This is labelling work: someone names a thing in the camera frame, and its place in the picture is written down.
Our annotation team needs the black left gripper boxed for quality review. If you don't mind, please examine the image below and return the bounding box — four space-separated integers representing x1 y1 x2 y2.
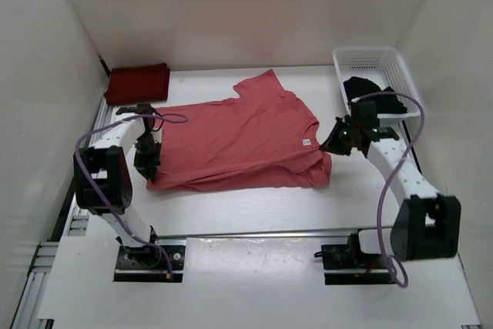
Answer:
133 132 162 182

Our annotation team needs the dark red t-shirt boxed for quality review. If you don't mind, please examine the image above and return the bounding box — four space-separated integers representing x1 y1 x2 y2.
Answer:
104 63 170 106

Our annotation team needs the pink t-shirt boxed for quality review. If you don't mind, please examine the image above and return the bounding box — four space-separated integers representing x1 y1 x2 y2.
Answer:
147 70 332 192

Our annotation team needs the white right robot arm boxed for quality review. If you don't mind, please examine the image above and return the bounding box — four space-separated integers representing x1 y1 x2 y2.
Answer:
319 98 461 262

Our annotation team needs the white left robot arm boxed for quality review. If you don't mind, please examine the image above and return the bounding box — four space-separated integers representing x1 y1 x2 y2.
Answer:
74 103 164 269

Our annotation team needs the black t-shirt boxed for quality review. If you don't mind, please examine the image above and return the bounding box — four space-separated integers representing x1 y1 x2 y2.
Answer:
342 76 408 116

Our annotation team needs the white plastic basket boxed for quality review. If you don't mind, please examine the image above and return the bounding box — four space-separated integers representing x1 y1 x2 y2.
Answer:
332 45 421 126

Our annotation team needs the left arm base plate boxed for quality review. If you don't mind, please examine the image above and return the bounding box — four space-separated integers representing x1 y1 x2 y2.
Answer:
113 237 186 283

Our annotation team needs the aluminium table edge rail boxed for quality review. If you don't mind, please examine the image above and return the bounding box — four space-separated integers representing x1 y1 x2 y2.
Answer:
65 223 440 240

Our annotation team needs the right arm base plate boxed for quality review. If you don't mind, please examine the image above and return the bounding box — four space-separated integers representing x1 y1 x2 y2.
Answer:
314 244 394 286

